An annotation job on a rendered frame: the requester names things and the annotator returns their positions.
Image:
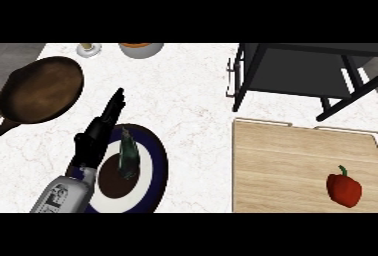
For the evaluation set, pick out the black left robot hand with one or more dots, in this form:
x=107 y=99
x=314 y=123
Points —
x=101 y=128

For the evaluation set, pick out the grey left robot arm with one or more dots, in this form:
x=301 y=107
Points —
x=66 y=195

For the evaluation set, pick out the wooden tray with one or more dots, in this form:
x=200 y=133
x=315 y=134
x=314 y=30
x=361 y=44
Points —
x=290 y=166

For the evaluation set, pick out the black tiered shelf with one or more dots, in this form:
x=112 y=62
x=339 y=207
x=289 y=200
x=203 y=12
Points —
x=301 y=73

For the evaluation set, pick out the red bell pepper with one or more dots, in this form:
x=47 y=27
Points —
x=343 y=190

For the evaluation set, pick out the dark green vegetable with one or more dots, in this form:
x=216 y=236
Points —
x=129 y=156

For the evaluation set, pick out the blue and white plate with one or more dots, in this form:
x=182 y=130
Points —
x=148 y=173

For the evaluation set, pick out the brown frying pan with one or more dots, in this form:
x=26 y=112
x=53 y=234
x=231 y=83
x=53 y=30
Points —
x=42 y=90

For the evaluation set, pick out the white bowl with orange content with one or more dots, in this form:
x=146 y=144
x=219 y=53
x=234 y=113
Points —
x=141 y=49

